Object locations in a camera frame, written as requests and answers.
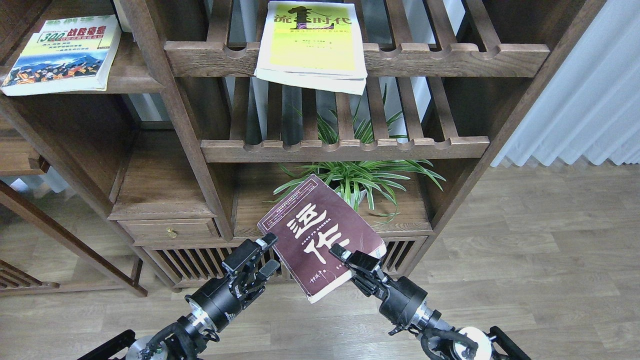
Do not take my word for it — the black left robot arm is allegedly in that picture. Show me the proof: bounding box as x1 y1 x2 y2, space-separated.
83 233 281 360

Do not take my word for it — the white pleated curtain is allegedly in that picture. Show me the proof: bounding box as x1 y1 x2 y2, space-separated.
491 0 640 167

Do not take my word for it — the yellow green cover book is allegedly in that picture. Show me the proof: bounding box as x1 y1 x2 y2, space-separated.
254 1 368 96

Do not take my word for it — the small wooden drawer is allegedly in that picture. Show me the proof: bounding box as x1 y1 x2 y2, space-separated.
118 218 226 245

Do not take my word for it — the green spider plant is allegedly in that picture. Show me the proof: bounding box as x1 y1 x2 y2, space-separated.
267 103 446 224

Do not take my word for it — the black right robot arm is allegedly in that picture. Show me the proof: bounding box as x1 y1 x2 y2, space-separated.
329 244 530 360

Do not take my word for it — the colourful 300 paperback book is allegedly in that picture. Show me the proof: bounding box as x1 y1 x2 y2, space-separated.
1 14 121 96

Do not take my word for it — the white plant pot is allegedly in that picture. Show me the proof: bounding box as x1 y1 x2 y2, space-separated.
343 189 368 212

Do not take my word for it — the maroon cover thick book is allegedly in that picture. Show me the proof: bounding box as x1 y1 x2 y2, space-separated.
257 175 387 303

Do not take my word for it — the left slatted cabinet door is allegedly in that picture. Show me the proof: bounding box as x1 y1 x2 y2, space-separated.
142 242 291 287

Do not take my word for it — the wooden furniture frame left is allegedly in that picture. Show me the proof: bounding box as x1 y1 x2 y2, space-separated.
0 120 147 297

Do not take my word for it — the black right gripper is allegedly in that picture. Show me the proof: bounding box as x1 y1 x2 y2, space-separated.
329 243 430 331

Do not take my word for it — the dark wooden bookshelf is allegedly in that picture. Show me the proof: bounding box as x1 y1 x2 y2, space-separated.
1 0 605 291

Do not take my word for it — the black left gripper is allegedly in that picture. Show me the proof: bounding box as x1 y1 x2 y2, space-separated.
185 232 281 333

